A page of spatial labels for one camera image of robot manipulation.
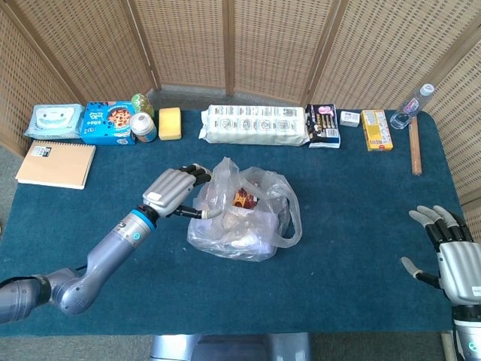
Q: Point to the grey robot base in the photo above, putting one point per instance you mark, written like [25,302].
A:
[233,347]

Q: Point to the green bottle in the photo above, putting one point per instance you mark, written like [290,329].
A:
[143,104]

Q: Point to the glass jar white lid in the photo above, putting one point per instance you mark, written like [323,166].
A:
[143,128]

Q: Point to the black pink package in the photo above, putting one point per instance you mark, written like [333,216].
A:
[323,126]

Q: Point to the red snack packet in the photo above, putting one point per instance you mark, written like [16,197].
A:
[244,198]

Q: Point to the wooden stick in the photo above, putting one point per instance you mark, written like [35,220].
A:
[415,150]

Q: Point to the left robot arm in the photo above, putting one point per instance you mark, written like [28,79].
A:
[109,250]

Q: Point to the blue cookie box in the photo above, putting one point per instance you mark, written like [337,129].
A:
[105,124]

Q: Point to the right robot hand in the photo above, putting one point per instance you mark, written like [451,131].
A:
[460,267]

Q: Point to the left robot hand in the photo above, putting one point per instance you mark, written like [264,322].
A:
[171,190]

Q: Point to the yellow box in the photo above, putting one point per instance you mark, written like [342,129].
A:
[377,131]

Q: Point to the clear water bottle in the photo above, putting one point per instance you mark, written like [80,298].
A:
[409,107]

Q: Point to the yellow sponge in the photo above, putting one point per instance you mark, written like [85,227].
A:
[170,124]

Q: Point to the long white paper pack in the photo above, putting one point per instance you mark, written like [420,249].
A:
[255,126]

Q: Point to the wicker folding screen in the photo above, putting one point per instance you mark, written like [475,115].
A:
[270,45]

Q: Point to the white tissue pack blue logo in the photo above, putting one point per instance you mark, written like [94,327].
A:
[255,240]

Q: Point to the small white box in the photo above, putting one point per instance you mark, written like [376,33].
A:
[349,119]

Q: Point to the brown spiral notebook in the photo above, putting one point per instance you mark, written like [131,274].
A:
[56,163]

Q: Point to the light blue wet wipes pack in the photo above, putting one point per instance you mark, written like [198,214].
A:
[54,120]

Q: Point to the clear plastic bag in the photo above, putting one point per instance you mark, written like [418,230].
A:
[270,203]

